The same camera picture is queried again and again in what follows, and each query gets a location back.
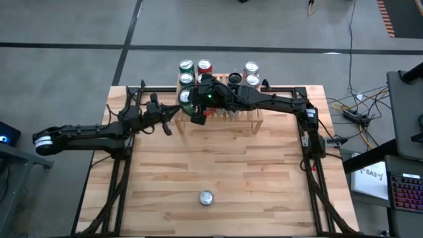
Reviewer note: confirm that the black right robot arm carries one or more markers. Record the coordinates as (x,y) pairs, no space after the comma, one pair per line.
(274,100)

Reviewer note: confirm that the wooden slatted shelf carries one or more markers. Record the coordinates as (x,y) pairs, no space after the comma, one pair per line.
(251,114)

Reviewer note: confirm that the orange striped floor tape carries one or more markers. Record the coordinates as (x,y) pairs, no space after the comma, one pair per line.
(386,20)

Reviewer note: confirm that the green Sprite can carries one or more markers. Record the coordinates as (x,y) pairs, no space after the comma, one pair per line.
(186,66)
(186,78)
(185,99)

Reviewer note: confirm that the black side desk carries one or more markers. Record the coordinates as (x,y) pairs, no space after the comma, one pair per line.
(367,155)

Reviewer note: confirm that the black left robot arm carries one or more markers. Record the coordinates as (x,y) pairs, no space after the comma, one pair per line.
(82,132)

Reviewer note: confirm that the white SA3 paper sign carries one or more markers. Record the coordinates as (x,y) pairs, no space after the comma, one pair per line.
(370,182)

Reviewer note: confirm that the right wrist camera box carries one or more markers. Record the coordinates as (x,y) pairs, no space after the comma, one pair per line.
(198,119)

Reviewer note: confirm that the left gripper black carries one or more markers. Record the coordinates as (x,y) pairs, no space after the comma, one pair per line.
(153,114)

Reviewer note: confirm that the Celsius Arctic Vibe can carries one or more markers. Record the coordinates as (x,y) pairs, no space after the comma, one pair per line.
(234,78)

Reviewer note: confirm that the black floor mat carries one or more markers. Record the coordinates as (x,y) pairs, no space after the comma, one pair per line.
(408,20)

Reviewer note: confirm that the grey side table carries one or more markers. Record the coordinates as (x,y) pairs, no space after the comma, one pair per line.
(26,160)

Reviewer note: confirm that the grey metal bracket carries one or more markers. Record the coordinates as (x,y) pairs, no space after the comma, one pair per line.
(304,141)

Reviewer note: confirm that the black box blue light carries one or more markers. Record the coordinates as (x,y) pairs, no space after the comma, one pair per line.
(8,132)

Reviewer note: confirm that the black metal table frame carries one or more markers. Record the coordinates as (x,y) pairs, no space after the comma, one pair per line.
(152,89)

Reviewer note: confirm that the black power strip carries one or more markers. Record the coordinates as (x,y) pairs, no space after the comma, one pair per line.
(355,116)

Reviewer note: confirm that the black table clamp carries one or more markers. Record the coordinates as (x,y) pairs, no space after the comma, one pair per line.
(265,83)
(142,83)

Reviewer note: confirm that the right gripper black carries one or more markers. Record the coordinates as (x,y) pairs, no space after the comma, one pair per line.
(213,94)

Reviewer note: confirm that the backlit laptop keyboard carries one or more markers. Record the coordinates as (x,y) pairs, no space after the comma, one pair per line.
(408,195)

